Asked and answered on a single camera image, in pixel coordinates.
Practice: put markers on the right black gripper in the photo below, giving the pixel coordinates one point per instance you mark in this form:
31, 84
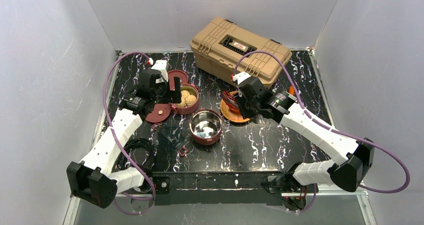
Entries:
245, 102

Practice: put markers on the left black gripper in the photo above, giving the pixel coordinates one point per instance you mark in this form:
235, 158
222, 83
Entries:
166, 93

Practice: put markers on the steamed bun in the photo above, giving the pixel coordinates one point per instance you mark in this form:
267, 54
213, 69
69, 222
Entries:
185, 93
182, 104
190, 100

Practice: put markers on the steamed bun front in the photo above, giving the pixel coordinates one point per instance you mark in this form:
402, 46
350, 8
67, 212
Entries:
182, 104

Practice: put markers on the red sausage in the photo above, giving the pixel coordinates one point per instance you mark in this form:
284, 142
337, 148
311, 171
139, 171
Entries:
230, 101

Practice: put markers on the red steel lunch bowl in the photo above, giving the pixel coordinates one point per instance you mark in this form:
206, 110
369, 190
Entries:
193, 90
205, 127

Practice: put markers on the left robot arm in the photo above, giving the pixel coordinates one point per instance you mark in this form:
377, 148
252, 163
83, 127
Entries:
92, 179

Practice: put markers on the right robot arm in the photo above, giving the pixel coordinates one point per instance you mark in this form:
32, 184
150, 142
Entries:
350, 159

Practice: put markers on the red lunch box clip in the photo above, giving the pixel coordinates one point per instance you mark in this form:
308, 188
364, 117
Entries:
183, 151

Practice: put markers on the red round lid front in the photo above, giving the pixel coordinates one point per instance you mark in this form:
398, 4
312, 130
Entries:
159, 114

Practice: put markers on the red round lid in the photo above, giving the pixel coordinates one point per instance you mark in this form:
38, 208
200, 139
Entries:
159, 114
176, 73

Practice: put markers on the red round lid rear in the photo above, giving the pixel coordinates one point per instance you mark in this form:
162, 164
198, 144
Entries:
176, 73

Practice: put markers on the orange green screwdriver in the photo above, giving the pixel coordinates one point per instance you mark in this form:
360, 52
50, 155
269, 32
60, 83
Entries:
291, 91

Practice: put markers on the dark transparent round lid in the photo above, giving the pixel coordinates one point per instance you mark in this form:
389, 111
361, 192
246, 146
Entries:
168, 139

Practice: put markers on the tan plastic toolbox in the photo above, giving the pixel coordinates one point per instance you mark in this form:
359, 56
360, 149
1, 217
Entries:
223, 48

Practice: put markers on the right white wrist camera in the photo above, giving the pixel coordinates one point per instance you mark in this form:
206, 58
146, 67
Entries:
238, 78

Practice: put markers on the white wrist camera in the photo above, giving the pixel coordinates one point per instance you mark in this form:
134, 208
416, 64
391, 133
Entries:
162, 66
238, 78

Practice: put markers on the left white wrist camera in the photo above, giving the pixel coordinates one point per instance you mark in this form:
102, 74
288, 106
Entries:
162, 66

